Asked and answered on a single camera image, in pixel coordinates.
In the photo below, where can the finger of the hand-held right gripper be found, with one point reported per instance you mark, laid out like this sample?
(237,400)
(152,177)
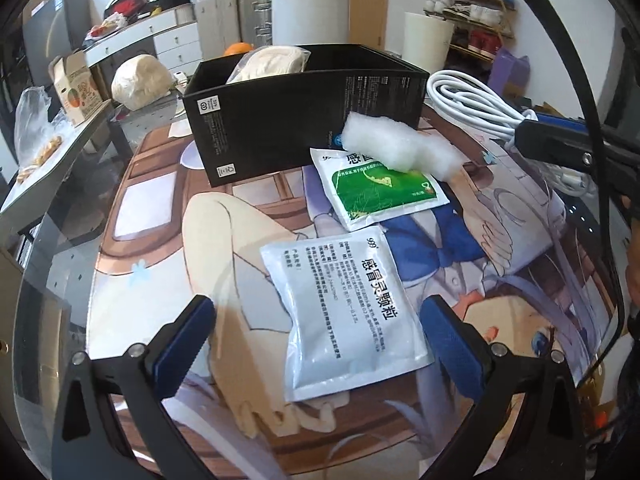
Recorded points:
(555,146)
(557,118)

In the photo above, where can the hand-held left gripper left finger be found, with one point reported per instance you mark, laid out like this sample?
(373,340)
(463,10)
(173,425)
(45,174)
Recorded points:
(182,347)

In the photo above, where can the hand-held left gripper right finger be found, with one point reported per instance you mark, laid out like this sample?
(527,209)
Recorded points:
(452,347)

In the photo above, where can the white sachet black print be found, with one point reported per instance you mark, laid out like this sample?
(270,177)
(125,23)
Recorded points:
(345,320)

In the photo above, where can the white foam padding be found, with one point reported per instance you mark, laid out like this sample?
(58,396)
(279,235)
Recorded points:
(395,145)

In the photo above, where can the black cardboard box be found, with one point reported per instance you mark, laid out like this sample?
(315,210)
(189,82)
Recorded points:
(280,110)

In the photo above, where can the purple bag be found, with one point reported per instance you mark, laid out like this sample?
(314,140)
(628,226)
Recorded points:
(507,70)

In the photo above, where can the printed desk mat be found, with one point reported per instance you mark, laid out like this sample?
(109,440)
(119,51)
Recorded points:
(225,240)

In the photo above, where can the shoe rack with shoes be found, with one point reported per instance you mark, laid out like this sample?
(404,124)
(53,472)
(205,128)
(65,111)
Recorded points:
(480,12)

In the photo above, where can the wooden shoe rack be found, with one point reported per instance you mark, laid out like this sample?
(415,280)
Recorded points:
(492,0)

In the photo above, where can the white cylinder bin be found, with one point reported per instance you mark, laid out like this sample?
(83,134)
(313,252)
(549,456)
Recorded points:
(427,35)

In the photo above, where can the green and white sachet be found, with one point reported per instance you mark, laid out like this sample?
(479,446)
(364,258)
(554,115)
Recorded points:
(385,195)

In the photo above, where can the beige cabinet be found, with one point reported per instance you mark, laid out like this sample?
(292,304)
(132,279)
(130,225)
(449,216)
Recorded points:
(7,310)

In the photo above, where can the grey side table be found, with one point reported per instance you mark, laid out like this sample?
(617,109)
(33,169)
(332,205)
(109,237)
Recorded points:
(65,160)

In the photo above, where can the white plastic tool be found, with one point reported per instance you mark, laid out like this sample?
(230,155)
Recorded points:
(180,81)

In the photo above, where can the beige round bag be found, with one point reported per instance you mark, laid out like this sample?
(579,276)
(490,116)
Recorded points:
(140,80)

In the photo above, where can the large white bin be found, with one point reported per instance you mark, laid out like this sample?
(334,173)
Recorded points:
(310,5)

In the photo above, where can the clear plastic bag of snacks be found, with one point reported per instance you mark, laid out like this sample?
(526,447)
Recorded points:
(32,120)

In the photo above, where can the cardboard box orange print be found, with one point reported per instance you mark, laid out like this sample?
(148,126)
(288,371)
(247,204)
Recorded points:
(80,95)

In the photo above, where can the orange ball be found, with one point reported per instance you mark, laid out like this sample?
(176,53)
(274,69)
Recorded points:
(237,49)

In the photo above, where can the white desk with drawers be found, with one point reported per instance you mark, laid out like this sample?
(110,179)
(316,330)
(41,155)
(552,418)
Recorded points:
(175,40)

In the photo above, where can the ribbed silver suitcase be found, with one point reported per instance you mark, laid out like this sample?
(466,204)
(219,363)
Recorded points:
(255,15)

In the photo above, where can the plastic bag with red contents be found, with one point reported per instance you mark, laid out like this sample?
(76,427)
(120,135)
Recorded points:
(107,25)

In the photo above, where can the smooth silver suitcase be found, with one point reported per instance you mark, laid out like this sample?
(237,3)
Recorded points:
(215,15)

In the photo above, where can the grey mini fridge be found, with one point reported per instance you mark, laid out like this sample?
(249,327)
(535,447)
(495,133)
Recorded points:
(50,40)

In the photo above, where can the red and black shoebox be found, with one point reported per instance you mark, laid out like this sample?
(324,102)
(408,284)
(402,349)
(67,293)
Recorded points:
(127,2)

